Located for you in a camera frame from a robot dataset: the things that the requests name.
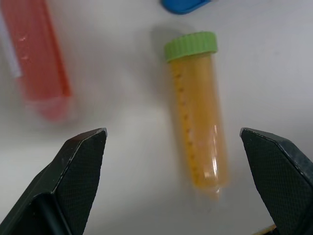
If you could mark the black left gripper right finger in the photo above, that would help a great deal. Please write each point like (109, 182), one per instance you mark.
(281, 186)

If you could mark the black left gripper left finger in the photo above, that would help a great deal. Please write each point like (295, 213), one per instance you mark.
(63, 186)

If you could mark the yellow test tube green cap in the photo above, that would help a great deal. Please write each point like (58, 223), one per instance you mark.
(195, 127)

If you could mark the red test tube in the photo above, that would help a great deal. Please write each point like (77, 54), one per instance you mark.
(36, 61)

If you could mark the blue test tube rack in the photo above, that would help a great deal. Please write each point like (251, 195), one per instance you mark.
(182, 5)

